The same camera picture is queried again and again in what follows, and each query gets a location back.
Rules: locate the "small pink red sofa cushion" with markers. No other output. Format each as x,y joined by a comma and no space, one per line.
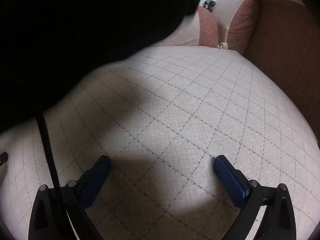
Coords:
241,25

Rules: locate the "black pants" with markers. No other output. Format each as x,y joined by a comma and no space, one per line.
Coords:
75,30

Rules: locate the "pink checked sofa seat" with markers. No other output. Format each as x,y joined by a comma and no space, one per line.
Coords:
175,110

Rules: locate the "small dark object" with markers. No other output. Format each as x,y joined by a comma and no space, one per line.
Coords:
3,158

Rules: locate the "black sandal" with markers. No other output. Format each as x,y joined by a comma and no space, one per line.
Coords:
210,1
208,8

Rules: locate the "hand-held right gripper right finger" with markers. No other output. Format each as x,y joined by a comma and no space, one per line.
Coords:
230,182

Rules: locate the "large pink red sofa cushion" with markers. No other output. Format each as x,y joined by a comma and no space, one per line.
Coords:
207,27

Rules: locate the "brown sofa armrest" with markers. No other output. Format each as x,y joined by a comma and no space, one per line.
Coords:
282,55

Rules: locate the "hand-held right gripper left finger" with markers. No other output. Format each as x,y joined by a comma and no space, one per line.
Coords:
93,182

